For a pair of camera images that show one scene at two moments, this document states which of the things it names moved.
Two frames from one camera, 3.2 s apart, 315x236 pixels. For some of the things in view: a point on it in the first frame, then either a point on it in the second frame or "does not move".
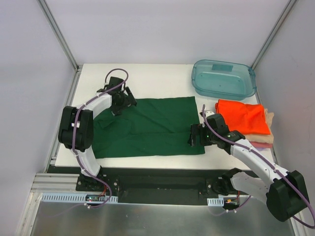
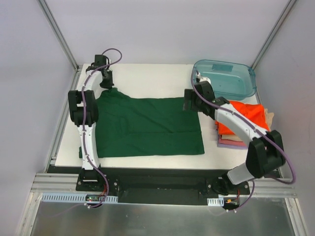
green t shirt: (152, 127) does not move
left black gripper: (122, 102) → (107, 82)
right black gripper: (194, 135) → (187, 100)
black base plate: (157, 185) does not move
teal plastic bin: (223, 79) does not move
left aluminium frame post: (59, 35) does not move
